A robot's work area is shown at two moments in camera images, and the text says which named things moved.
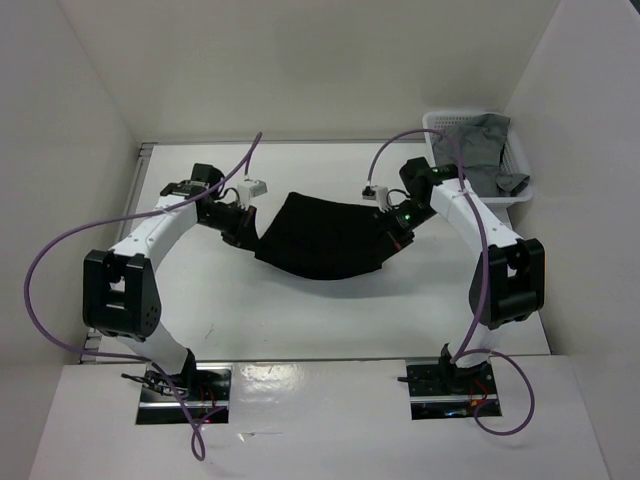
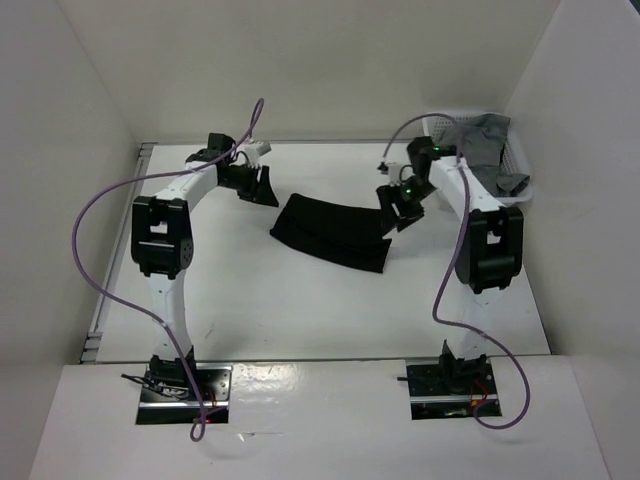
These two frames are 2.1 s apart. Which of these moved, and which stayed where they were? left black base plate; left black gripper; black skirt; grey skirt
Moved: left black gripper; black skirt
Stayed: left black base plate; grey skirt
